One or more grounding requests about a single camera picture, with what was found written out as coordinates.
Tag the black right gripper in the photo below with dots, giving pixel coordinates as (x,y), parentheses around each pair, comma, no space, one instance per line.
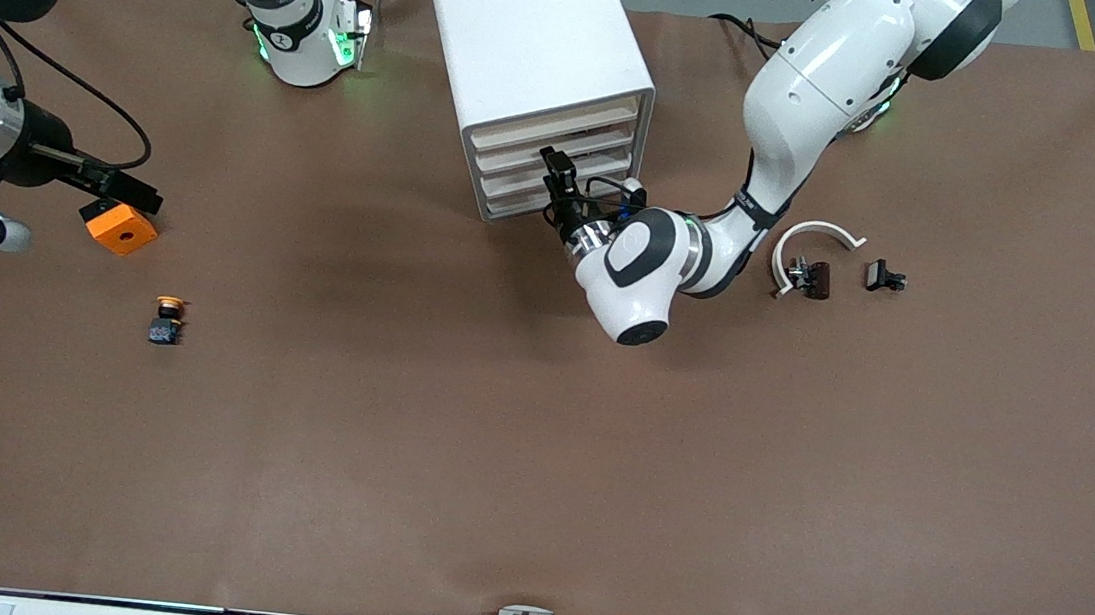
(43,145)

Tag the orange box with hole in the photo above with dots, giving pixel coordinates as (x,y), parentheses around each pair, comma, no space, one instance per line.
(124,235)

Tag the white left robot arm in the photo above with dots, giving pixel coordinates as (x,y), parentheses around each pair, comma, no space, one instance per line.
(809,92)

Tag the yellow mushroom push button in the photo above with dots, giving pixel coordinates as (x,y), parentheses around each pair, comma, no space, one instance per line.
(166,326)

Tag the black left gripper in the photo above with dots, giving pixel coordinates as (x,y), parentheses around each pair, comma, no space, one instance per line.
(571,216)

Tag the brown paper table cover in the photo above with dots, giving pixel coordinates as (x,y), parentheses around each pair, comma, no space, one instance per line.
(494,443)

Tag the small black clip component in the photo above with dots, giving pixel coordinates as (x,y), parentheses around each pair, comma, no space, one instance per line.
(877,275)

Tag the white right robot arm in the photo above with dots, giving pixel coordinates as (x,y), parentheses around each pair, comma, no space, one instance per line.
(300,63)

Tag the dark brown switch component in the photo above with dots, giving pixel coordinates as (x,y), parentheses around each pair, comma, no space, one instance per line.
(818,279)

